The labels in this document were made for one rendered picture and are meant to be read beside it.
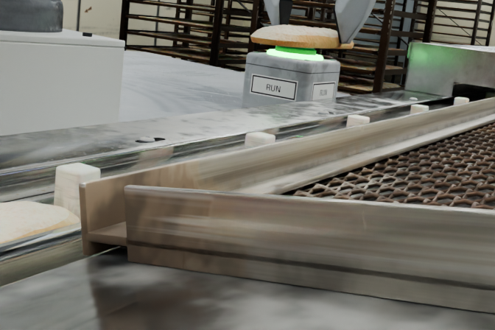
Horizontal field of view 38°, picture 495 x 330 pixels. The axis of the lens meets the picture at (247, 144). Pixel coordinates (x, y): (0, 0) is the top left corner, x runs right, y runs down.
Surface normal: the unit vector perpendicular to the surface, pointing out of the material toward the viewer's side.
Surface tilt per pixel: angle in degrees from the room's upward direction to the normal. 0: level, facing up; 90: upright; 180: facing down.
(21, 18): 90
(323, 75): 90
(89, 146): 0
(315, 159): 80
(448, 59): 90
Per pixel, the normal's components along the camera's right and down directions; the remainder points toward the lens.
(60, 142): 0.11, -0.97
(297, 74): -0.52, 0.11
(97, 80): 0.69, 0.22
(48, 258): 0.84, 0.19
